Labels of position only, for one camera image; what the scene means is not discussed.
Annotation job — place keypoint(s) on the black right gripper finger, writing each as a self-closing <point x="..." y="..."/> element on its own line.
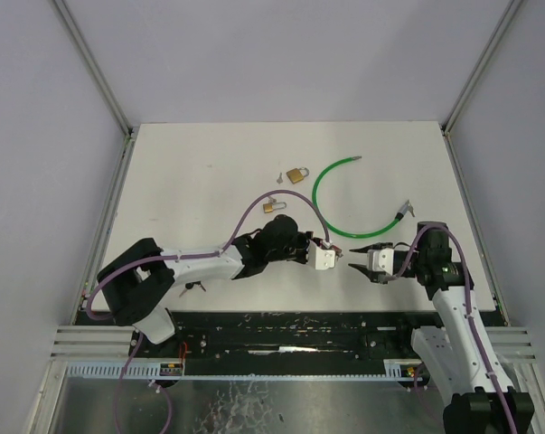
<point x="373" y="276"/>
<point x="373" y="247"/>

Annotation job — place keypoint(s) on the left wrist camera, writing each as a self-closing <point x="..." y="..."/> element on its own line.
<point x="321" y="257"/>

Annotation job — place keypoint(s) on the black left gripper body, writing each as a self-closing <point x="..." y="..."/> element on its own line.
<point x="305" y="249"/>

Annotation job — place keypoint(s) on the red cable lock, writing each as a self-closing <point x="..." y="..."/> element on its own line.
<point x="328" y="245"/>

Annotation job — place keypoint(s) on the small brass padlock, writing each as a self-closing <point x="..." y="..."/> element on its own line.
<point x="270" y="207"/>

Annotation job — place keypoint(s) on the keys of orange padlock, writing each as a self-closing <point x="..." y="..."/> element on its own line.
<point x="190" y="288"/>

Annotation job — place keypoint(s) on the large brass padlock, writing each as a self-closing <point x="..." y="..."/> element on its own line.
<point x="297" y="175"/>

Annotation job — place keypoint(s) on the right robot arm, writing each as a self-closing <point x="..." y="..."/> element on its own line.
<point x="478" y="394"/>

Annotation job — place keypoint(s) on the green cable lock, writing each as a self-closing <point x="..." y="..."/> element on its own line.
<point x="404" y="209"/>

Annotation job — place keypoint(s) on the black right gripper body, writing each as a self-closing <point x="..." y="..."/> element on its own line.
<point x="399" y="258"/>

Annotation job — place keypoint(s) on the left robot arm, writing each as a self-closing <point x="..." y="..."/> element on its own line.
<point x="134" y="284"/>

